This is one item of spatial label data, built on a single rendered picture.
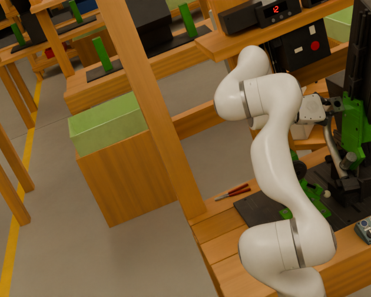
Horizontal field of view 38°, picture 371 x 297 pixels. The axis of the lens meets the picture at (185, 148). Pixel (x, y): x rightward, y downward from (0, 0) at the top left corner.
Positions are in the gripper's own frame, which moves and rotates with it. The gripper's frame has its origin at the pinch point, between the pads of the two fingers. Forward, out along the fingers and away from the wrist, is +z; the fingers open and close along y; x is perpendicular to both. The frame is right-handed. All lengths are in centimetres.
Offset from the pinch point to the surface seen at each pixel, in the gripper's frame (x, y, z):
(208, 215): 50, -19, -40
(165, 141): 29, 7, -56
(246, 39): -7.2, 26.6, -27.8
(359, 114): -10.2, -8.2, 2.3
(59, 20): 551, 429, -58
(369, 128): -5.4, -11.7, 7.3
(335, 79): 8.1, 14.4, 9.9
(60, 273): 234, 0, -103
